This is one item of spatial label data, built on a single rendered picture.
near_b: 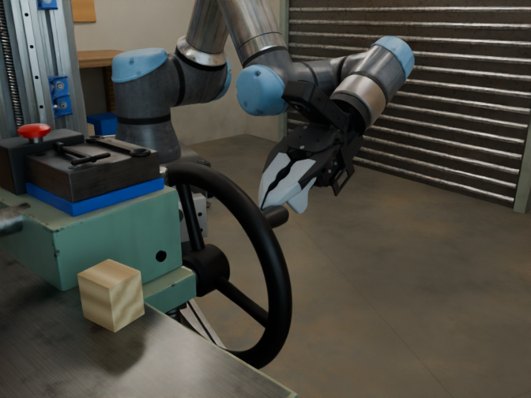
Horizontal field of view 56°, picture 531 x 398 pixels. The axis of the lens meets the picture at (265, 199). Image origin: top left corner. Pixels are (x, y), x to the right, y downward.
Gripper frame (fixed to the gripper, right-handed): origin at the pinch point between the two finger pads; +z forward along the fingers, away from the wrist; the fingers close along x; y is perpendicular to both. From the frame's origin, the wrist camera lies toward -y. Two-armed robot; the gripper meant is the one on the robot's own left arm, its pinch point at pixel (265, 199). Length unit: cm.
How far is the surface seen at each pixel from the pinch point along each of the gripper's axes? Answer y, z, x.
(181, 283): -4.5, 16.1, -2.6
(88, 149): -17.9, 12.4, 6.3
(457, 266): 164, -103, 29
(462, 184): 207, -192, 65
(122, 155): -17.4, 11.6, 1.7
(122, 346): -13.7, 24.9, -11.0
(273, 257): -0.8, 7.4, -7.2
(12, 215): -18.5, 21.9, 5.5
